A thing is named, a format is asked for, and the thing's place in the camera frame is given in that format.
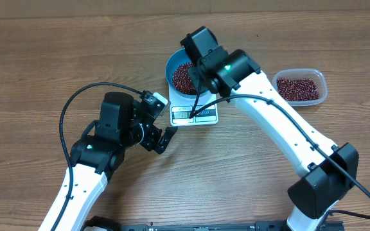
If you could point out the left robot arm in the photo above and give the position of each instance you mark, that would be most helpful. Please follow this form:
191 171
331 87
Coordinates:
123 123

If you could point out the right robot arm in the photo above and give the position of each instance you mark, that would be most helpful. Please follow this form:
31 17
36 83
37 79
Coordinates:
326 170

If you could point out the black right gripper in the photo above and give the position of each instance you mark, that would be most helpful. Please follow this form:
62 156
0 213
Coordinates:
197 78

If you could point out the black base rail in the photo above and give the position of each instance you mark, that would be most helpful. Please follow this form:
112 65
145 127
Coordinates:
185 227

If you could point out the clear plastic container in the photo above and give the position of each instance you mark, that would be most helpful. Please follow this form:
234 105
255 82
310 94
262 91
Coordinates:
314 75

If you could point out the blue metal bowl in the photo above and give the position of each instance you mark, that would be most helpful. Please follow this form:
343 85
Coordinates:
179 57

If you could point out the red beans in bowl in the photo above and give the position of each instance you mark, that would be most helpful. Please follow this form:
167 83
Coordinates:
181 80

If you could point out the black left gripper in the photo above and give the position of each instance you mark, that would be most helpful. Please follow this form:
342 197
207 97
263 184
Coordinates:
149 144

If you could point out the white digital kitchen scale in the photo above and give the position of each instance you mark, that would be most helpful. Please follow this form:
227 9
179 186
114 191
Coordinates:
181 107

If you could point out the red beans in container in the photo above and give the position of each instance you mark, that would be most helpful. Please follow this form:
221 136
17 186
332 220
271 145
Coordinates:
297 90

